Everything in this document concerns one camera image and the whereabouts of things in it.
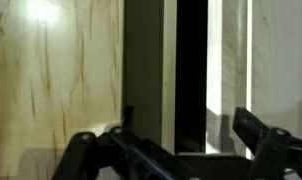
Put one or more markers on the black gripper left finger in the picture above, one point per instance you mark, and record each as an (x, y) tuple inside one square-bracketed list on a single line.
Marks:
[(130, 157)]

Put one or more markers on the wooden bed frame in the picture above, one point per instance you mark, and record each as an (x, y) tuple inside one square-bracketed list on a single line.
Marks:
[(68, 66)]

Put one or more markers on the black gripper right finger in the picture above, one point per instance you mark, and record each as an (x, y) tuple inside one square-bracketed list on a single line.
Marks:
[(275, 149)]

